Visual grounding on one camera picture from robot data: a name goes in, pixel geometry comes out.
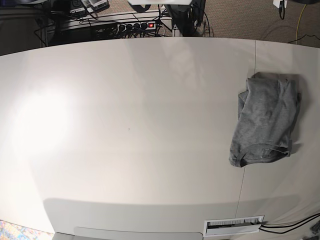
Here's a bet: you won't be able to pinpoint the grey T-shirt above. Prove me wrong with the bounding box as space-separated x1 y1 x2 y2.
229 78 301 168

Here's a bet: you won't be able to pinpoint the white power strip red switch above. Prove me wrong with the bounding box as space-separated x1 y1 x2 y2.
93 21 158 35

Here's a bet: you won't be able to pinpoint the white table cable grommet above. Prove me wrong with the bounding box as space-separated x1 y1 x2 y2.
203 215 265 238

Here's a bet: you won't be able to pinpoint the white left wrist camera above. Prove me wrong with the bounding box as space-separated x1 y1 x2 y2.
272 0 288 9

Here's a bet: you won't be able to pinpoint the black cables at table edge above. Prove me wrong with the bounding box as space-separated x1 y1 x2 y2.
259 211 320 235

